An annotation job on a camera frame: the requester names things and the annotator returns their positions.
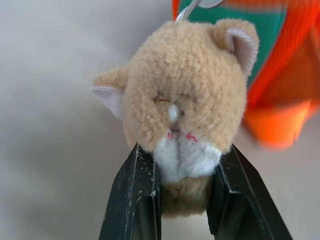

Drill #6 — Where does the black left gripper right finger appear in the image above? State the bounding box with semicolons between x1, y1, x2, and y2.
206;144;294;240

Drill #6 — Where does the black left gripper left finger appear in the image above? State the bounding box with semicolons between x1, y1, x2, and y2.
97;142;163;240

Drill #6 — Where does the tan plush cat keychain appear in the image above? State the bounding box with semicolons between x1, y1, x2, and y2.
89;19;260;221

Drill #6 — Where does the orange and teal backpack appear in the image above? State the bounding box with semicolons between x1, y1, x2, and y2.
171;0;320;151

